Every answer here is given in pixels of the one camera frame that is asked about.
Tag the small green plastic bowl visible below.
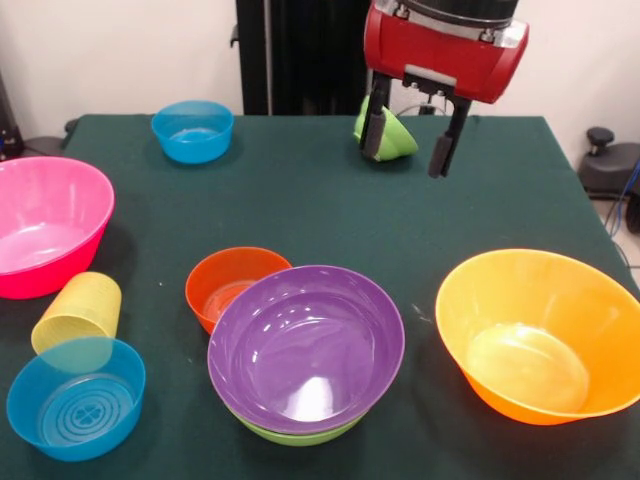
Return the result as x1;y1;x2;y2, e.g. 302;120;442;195
353;94;420;163

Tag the blue plastic bowl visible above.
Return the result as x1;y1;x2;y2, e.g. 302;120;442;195
150;99;236;165
5;335;147;462

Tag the purple plastic bowl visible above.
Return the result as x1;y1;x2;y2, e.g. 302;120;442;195
206;264;406;435

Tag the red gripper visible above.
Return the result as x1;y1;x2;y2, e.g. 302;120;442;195
358;2;530;180

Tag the large green plastic bowl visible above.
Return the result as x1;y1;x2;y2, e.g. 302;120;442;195
224;399;366;448

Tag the black stand base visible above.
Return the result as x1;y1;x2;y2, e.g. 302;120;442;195
578;126;640;201
0;74;69;164

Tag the red plastic bowl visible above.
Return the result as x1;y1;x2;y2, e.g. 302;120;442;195
184;245;294;335

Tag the yellow plastic cup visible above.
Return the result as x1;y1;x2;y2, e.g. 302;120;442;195
30;271;123;374

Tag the dark green table cloth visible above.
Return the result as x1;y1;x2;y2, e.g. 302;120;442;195
0;113;640;480

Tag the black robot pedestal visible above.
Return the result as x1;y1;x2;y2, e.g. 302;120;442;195
230;0;404;117

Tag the orange plastic bowl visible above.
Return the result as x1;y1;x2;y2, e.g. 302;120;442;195
434;248;640;427

